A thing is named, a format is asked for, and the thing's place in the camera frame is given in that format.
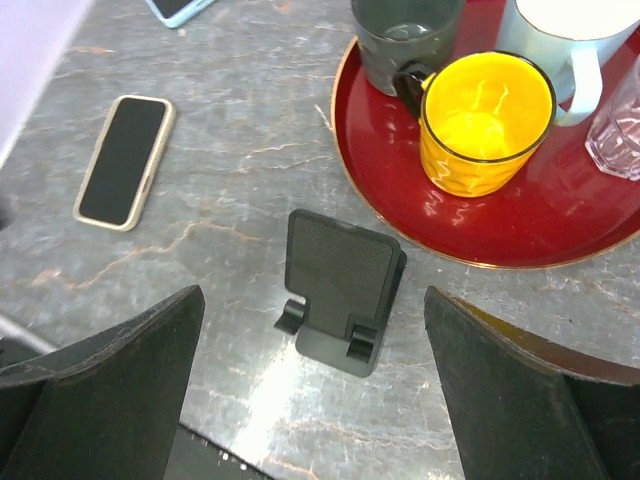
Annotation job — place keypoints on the dark green mug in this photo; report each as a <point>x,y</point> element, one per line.
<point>400,41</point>

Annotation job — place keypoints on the red round tray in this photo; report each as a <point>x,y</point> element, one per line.
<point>557,210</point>

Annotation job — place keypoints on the black folding phone stand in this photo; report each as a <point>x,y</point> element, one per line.
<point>348,277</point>

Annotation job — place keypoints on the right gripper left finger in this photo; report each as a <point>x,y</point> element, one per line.
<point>106,407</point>

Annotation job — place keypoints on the beige case phone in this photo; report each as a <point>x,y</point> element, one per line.
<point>124,162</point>

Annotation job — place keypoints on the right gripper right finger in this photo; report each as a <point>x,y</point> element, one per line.
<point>524,407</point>

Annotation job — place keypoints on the clear glass cup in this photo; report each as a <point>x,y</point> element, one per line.
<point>613,138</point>

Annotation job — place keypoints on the light blue mug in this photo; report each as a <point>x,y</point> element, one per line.
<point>570,41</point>

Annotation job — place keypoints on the yellow mug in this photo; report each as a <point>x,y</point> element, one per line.
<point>481,118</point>

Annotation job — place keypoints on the blue case phone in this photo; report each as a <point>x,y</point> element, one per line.
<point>174,13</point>

